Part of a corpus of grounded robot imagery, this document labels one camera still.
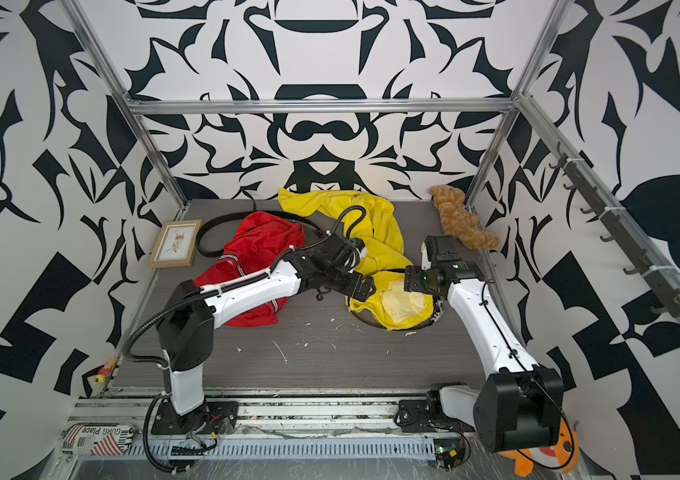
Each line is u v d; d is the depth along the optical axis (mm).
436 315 884
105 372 831
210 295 487
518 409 395
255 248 940
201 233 1083
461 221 1046
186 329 469
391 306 906
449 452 710
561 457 627
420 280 743
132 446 705
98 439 689
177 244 1053
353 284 742
